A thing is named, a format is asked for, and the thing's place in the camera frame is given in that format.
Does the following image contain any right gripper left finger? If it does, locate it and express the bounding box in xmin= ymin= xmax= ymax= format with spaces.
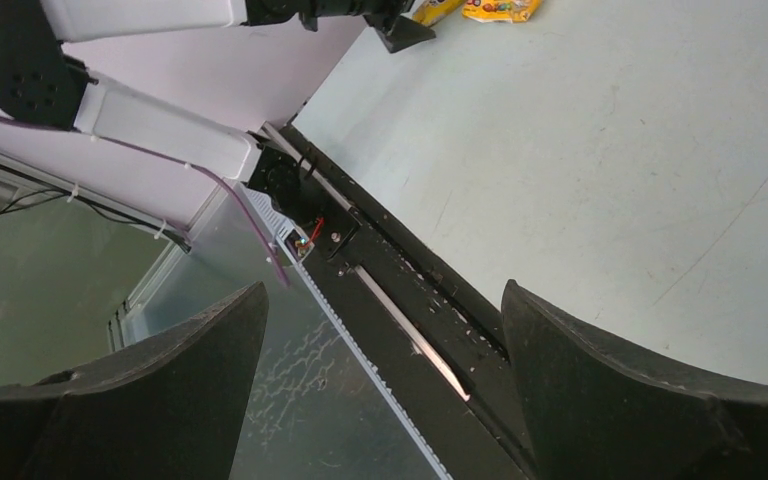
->
xmin=0 ymin=282 xmax=269 ymax=479

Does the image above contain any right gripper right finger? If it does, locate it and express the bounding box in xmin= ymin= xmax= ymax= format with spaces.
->
xmin=501 ymin=281 xmax=768 ymax=479

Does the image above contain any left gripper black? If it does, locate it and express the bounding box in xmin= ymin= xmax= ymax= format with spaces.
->
xmin=244 ymin=0 xmax=436 ymax=53

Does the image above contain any yellow candy bag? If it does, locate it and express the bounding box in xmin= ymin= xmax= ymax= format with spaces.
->
xmin=411 ymin=0 xmax=465 ymax=27
xmin=461 ymin=0 xmax=543 ymax=24

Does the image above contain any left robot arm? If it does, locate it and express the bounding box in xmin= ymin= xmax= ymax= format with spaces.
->
xmin=0 ymin=1 xmax=434 ymax=207

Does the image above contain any small circuit board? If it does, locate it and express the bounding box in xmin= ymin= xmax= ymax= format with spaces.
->
xmin=285 ymin=228 xmax=314 ymax=262

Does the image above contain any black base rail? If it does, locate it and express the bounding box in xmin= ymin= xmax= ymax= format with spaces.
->
xmin=261 ymin=124 xmax=536 ymax=479

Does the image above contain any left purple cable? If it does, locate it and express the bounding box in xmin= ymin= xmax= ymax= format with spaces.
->
xmin=0 ymin=95 xmax=291 ymax=289

